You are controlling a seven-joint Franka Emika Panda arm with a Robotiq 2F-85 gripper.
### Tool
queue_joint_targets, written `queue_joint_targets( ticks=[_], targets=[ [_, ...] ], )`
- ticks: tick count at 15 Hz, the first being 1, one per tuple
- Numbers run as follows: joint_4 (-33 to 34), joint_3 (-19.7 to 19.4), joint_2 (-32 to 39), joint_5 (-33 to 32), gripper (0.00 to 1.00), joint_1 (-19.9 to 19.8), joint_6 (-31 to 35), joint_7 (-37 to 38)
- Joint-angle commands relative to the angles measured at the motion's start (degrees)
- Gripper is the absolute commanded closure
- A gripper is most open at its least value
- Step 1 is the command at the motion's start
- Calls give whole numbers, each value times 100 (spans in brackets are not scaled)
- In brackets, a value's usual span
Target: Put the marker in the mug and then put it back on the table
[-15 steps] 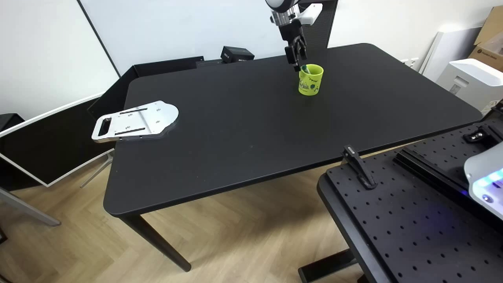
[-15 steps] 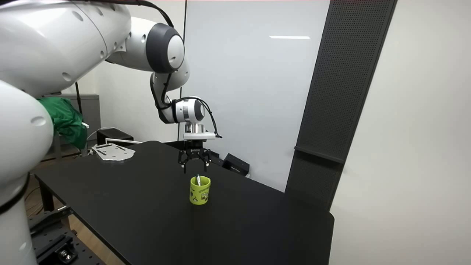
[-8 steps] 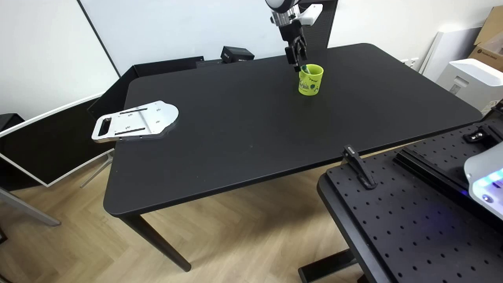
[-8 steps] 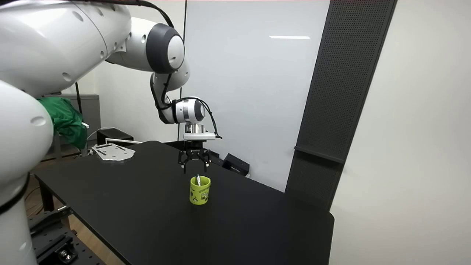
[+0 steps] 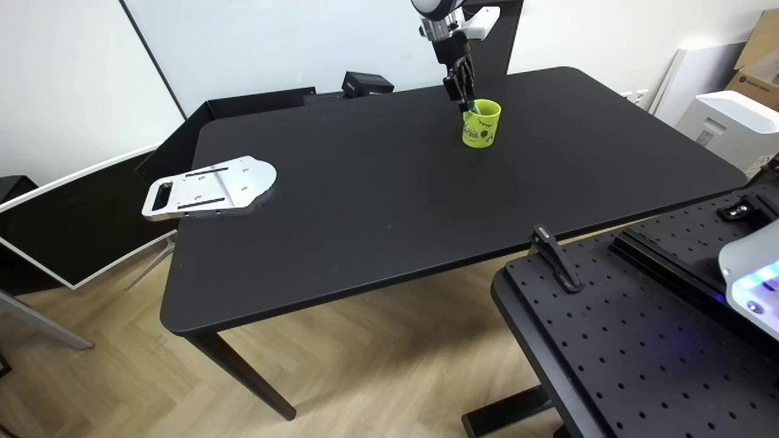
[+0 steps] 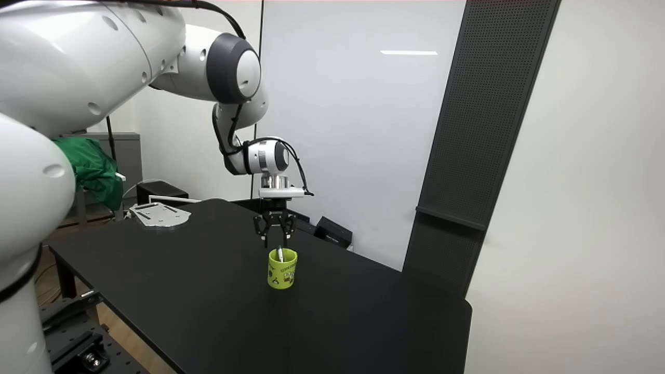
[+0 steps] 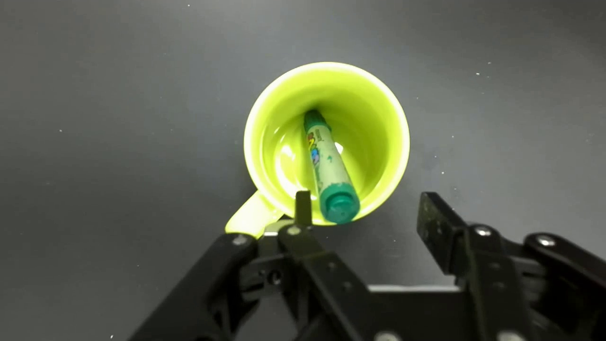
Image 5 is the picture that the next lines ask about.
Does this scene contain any black clamp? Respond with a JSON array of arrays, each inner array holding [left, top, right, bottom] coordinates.
[[716, 197, 769, 223], [529, 225, 585, 294]]

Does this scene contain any grey table leg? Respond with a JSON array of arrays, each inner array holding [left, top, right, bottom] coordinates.
[[0, 288, 96, 352]]

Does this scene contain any white board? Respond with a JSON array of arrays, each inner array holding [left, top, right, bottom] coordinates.
[[648, 42, 747, 127]]

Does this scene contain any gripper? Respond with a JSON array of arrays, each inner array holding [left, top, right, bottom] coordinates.
[[433, 29, 477, 113]]

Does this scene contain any curved white-framed monitor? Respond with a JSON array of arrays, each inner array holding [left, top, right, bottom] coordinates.
[[0, 142, 184, 291]]

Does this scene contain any white printer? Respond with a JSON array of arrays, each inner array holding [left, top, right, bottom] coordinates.
[[674, 90, 779, 175]]

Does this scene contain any yellow-green mug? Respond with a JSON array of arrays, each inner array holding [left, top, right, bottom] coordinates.
[[461, 99, 503, 149]]

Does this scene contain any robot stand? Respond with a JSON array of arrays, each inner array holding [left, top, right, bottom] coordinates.
[[461, 159, 779, 438]]

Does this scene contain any silver metal plate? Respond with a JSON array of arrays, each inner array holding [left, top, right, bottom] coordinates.
[[141, 156, 278, 221]]

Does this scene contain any whiteboard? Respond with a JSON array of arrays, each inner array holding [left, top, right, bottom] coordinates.
[[119, 0, 448, 117]]

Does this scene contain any stack of cardboard boxes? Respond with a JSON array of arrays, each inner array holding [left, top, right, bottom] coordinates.
[[725, 9, 779, 114]]

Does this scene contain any black panel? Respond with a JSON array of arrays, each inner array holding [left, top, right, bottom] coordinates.
[[134, 87, 318, 184]]

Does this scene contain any small black box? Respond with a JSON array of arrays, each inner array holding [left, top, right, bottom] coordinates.
[[341, 71, 396, 99]]

